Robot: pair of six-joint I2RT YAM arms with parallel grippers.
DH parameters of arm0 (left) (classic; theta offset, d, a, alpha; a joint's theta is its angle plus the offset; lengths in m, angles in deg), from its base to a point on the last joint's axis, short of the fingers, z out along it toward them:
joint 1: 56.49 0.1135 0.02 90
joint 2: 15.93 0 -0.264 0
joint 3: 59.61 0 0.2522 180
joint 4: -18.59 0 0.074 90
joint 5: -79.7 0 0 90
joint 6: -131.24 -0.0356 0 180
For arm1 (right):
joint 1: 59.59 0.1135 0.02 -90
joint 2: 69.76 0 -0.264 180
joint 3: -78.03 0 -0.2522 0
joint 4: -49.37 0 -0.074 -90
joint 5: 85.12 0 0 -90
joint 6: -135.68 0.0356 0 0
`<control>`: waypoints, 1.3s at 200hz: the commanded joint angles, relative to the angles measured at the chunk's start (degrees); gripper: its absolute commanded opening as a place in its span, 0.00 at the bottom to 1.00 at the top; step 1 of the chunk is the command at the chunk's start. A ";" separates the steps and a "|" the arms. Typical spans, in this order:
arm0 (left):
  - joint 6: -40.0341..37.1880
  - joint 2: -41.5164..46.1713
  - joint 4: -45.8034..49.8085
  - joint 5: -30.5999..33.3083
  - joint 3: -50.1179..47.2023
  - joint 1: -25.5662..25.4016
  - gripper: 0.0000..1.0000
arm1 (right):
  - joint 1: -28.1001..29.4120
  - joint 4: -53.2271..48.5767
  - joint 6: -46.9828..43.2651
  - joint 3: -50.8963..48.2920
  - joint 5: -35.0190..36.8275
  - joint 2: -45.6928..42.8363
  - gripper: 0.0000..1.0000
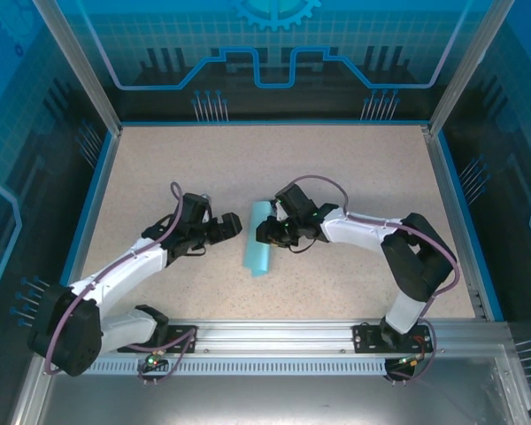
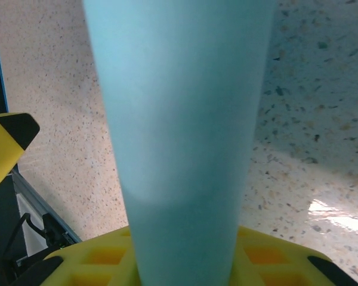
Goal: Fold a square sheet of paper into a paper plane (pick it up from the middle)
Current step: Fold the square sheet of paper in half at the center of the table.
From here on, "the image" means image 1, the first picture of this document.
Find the steel sheet tray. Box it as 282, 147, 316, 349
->
8, 344, 531, 425

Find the connector board with green light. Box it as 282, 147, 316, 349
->
136, 352, 168, 372
387, 353, 428, 371

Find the aluminium side rail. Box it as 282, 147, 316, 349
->
55, 126, 125, 322
423, 125, 492, 321

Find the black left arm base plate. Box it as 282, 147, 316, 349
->
117, 324, 199, 355

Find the aluminium mounting rail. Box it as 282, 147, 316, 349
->
42, 317, 511, 356

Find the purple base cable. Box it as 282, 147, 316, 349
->
117, 329, 200, 384
382, 318, 440, 384

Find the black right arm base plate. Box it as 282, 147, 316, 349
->
351, 321, 438, 355

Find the slotted metal cable duct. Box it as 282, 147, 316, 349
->
90, 357, 393, 378

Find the aluminium frame post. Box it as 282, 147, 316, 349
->
32, 0, 124, 136
426, 0, 517, 136

